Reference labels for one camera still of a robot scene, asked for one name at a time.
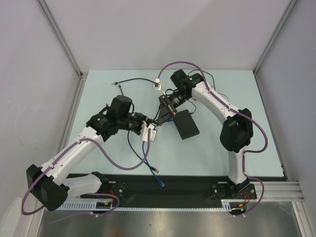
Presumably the black network switch box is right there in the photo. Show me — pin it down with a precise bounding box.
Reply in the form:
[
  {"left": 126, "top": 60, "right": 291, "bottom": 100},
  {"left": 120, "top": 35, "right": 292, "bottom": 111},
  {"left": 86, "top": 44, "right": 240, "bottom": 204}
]
[{"left": 173, "top": 110, "right": 200, "bottom": 140}]

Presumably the black ethernet cable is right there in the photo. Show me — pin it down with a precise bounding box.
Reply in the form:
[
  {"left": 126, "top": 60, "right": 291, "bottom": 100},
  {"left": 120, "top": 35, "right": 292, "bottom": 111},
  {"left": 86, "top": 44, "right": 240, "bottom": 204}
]
[
  {"left": 127, "top": 129, "right": 160, "bottom": 173},
  {"left": 110, "top": 78, "right": 165, "bottom": 126}
]

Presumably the black power adapter cable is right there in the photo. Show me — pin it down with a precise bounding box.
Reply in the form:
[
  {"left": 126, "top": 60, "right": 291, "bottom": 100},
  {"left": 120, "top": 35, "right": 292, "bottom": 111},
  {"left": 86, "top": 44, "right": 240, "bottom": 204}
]
[{"left": 185, "top": 69, "right": 232, "bottom": 115}]

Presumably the blue ethernet cable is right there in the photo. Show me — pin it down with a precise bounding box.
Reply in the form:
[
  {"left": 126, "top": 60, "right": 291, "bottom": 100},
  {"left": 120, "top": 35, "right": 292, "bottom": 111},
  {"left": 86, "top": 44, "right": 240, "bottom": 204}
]
[{"left": 141, "top": 118, "right": 173, "bottom": 187}]

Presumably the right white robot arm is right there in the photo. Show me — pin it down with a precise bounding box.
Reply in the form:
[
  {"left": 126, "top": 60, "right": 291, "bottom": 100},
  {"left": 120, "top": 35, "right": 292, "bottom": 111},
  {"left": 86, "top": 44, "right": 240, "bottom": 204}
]
[{"left": 158, "top": 69, "right": 253, "bottom": 198}]

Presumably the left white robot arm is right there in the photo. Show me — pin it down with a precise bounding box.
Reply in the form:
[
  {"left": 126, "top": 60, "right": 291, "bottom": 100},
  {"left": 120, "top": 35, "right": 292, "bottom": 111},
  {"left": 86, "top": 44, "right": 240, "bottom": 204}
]
[{"left": 22, "top": 95, "right": 156, "bottom": 211}]

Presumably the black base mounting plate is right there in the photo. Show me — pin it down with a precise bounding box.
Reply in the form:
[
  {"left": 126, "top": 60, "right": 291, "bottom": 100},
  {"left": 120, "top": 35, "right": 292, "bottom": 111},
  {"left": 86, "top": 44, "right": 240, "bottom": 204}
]
[{"left": 66, "top": 172, "right": 289, "bottom": 209}]

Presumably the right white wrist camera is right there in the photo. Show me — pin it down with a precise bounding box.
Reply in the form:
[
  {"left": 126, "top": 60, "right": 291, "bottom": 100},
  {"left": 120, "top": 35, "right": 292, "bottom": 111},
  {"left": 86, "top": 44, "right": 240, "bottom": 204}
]
[{"left": 152, "top": 78, "right": 165, "bottom": 95}]

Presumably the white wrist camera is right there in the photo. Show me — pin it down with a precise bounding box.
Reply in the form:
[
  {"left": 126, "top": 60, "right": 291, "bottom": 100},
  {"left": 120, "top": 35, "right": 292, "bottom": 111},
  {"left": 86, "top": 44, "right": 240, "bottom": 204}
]
[
  {"left": 152, "top": 78, "right": 165, "bottom": 95},
  {"left": 140, "top": 121, "right": 157, "bottom": 142}
]

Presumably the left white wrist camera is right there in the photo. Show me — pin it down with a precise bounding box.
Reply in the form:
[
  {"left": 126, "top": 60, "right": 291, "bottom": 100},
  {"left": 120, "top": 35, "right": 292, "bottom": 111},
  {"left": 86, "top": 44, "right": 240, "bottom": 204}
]
[{"left": 140, "top": 121, "right": 157, "bottom": 142}]

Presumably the white slotted cable duct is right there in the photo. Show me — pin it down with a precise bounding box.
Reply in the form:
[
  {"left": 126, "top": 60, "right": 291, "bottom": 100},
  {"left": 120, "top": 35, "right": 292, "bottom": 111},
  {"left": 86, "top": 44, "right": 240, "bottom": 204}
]
[{"left": 59, "top": 200, "right": 114, "bottom": 210}]

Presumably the aluminium frame rail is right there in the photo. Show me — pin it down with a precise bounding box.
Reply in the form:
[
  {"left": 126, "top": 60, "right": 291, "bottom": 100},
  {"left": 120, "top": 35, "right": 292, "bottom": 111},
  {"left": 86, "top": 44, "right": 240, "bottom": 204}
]
[{"left": 34, "top": 180, "right": 307, "bottom": 202}]

